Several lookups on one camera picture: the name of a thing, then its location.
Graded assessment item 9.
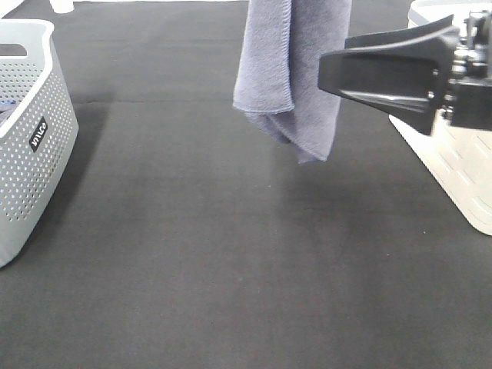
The grey cloth in basket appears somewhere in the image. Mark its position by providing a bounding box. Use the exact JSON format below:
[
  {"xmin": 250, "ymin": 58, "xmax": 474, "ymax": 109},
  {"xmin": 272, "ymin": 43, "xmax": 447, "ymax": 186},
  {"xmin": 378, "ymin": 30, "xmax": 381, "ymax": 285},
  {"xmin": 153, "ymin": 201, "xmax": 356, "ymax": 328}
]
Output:
[{"xmin": 0, "ymin": 101, "xmax": 18, "ymax": 125}]

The white cup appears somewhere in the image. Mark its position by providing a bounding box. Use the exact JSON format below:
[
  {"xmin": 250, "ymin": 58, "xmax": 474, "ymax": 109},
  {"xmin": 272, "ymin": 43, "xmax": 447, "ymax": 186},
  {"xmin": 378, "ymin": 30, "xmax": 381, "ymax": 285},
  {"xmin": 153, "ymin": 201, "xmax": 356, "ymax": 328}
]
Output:
[{"xmin": 49, "ymin": 0, "xmax": 75, "ymax": 14}]

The black table mat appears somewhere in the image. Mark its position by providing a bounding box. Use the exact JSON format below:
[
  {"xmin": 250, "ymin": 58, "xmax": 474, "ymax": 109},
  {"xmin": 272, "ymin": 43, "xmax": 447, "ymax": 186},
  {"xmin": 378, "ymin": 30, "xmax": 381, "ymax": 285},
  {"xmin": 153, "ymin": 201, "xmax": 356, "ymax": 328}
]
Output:
[{"xmin": 1, "ymin": 1, "xmax": 491, "ymax": 368}]

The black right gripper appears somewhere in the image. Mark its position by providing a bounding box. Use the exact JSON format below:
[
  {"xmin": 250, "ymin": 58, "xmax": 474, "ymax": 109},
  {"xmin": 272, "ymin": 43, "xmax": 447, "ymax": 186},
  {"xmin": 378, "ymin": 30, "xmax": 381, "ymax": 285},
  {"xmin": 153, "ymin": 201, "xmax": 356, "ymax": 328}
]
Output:
[{"xmin": 318, "ymin": 10, "xmax": 491, "ymax": 135}]

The grey perforated laundry basket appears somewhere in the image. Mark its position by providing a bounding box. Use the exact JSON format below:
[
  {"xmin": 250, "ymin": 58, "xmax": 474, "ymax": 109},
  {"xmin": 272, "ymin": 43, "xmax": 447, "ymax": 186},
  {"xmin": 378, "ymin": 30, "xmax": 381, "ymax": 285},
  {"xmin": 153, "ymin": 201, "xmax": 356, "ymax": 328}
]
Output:
[{"xmin": 1, "ymin": 18, "xmax": 79, "ymax": 266}]

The white storage box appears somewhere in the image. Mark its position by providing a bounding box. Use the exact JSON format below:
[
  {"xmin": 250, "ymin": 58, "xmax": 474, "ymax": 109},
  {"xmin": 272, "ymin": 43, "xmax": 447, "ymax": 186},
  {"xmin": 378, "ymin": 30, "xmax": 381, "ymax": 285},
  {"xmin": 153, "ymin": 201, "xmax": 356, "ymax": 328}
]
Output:
[{"xmin": 389, "ymin": 1, "xmax": 491, "ymax": 235}]

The grey-blue towel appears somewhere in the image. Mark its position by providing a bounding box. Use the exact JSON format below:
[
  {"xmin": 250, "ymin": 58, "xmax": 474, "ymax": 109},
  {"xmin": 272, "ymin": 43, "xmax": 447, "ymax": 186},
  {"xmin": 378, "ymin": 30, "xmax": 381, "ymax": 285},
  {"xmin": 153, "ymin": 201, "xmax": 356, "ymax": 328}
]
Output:
[{"xmin": 233, "ymin": 1, "xmax": 352, "ymax": 164}]

